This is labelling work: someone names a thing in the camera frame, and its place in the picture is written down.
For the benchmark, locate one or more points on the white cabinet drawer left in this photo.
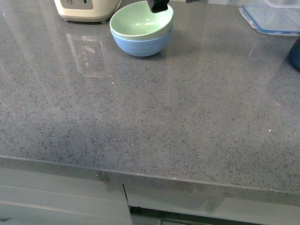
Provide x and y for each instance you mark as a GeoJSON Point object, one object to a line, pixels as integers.
{"type": "Point", "coordinates": [31, 198]}

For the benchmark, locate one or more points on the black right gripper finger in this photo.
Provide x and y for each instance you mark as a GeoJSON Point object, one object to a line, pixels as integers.
{"type": "Point", "coordinates": [157, 6]}

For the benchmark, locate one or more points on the white cabinet drawer right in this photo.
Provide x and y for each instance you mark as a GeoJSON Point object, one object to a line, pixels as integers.
{"type": "Point", "coordinates": [177, 206]}

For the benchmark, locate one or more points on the white cabinet drawer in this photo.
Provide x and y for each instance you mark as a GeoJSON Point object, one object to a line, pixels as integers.
{"type": "Point", "coordinates": [177, 206]}
{"type": "Point", "coordinates": [31, 198]}

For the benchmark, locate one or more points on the clear plastic food container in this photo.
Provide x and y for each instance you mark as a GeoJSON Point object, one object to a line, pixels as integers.
{"type": "Point", "coordinates": [273, 17]}

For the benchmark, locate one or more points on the cream two-slot toaster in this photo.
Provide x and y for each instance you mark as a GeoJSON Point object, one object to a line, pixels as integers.
{"type": "Point", "coordinates": [91, 11]}

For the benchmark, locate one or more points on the green plastic bowl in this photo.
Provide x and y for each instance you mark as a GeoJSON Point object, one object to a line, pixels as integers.
{"type": "Point", "coordinates": [137, 22]}

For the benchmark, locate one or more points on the dark blue saucepan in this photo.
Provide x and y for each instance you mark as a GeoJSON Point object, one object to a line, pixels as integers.
{"type": "Point", "coordinates": [294, 55]}

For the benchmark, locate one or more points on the blue plastic bowl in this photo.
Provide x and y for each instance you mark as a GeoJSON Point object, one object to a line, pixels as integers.
{"type": "Point", "coordinates": [142, 48]}

